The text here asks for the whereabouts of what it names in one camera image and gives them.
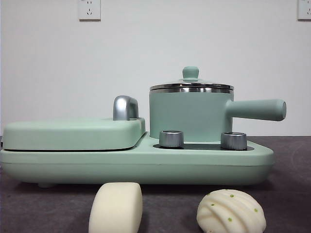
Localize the glass pot lid green knob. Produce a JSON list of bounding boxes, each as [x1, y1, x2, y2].
[[149, 66, 234, 91]]

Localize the dark grey table mat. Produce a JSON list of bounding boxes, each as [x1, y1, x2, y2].
[[0, 135, 311, 233]]

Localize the smooth white steamed bun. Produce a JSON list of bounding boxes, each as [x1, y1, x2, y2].
[[88, 182, 143, 233]]

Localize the silver grill cover handle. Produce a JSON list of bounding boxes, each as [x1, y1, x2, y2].
[[113, 96, 139, 121]]

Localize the silver control knob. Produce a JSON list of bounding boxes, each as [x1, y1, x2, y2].
[[220, 132, 248, 150], [159, 130, 185, 148]]

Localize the mint green handled pot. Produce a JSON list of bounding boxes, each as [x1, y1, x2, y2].
[[149, 86, 287, 144]]

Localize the pleated white bun green specks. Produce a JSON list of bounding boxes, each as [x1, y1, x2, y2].
[[196, 188, 267, 233]]

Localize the white wall socket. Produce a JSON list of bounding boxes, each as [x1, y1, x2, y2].
[[78, 0, 102, 21], [297, 0, 311, 21]]

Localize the mint green grill cover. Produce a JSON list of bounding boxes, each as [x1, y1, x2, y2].
[[3, 117, 148, 150]]

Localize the mint green breakfast machine base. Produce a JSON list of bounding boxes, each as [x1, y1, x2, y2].
[[0, 131, 275, 189]]

